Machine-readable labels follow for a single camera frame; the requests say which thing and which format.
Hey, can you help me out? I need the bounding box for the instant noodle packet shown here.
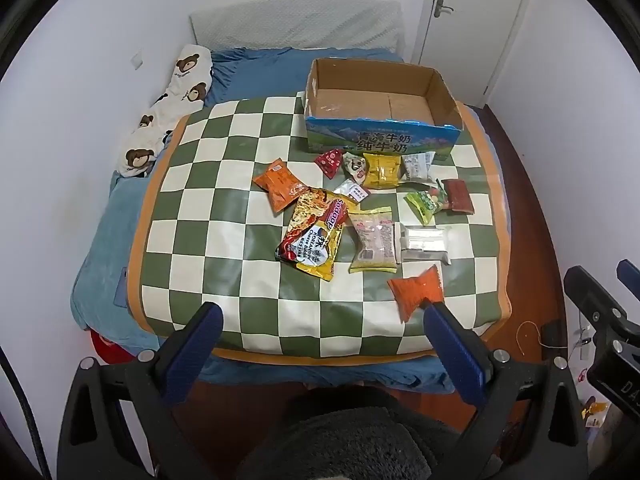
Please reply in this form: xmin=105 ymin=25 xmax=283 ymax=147
xmin=275 ymin=186 xmax=362 ymax=282

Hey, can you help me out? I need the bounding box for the orange snack packet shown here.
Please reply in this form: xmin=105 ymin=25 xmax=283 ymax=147
xmin=252 ymin=158 xmax=312 ymax=217
xmin=386 ymin=263 xmax=446 ymax=324

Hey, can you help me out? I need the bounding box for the white printed snack packet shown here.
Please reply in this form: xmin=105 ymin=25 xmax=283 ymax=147
xmin=400 ymin=152 xmax=437 ymax=183

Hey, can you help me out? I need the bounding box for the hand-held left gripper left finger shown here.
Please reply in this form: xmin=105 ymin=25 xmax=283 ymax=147
xmin=56 ymin=301 xmax=224 ymax=480

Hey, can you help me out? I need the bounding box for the blue bed sheet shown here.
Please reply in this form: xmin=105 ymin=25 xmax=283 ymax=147
xmin=70 ymin=46 xmax=513 ymax=396

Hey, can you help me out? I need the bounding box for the cardboard box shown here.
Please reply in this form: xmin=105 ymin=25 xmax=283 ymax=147
xmin=304 ymin=57 xmax=463 ymax=162

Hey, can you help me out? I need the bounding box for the white wafer packet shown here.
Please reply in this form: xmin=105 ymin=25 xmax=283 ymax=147
xmin=392 ymin=222 xmax=453 ymax=266

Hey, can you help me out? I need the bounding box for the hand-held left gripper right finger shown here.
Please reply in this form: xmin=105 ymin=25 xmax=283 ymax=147
xmin=424 ymin=301 xmax=586 ymax=480

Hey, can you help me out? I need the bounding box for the white bear print pillow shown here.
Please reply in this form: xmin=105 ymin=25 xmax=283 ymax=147
xmin=117 ymin=44 xmax=215 ymax=178

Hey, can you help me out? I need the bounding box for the small yellow packet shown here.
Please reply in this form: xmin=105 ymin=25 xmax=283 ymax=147
xmin=581 ymin=397 xmax=612 ymax=429

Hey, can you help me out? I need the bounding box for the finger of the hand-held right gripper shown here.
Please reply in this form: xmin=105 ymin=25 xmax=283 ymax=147
xmin=564 ymin=266 xmax=627 ymax=333
xmin=616 ymin=259 xmax=640 ymax=301

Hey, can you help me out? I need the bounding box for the green candy packet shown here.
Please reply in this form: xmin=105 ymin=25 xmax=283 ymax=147
xmin=404 ymin=185 xmax=448 ymax=227

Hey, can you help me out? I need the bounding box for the black cable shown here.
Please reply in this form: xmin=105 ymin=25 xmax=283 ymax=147
xmin=0 ymin=345 xmax=56 ymax=480

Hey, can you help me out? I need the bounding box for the small white red snack packet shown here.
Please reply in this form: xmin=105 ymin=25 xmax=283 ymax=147
xmin=342 ymin=152 xmax=368 ymax=181

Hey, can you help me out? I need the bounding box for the clear yellow-edged snack packet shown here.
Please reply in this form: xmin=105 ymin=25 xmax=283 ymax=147
xmin=347 ymin=205 xmax=401 ymax=274

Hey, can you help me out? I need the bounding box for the green white checkered mat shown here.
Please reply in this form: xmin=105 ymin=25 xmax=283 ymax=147
xmin=126 ymin=92 xmax=513 ymax=363

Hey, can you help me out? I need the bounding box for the yellow snack packet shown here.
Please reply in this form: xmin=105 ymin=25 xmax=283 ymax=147
xmin=362 ymin=152 xmax=405 ymax=190

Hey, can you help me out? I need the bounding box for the white door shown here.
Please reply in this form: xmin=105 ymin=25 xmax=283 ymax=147
xmin=414 ymin=0 xmax=533 ymax=108

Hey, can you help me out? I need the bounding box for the small silver snack packet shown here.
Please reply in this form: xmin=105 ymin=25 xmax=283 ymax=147
xmin=332 ymin=178 xmax=372 ymax=203

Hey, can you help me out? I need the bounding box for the red object under bed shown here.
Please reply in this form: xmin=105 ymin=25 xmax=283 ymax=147
xmin=89 ymin=330 xmax=136 ymax=366

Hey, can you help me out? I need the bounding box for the dark red snack packet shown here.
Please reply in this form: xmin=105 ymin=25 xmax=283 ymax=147
xmin=440 ymin=178 xmax=475 ymax=214

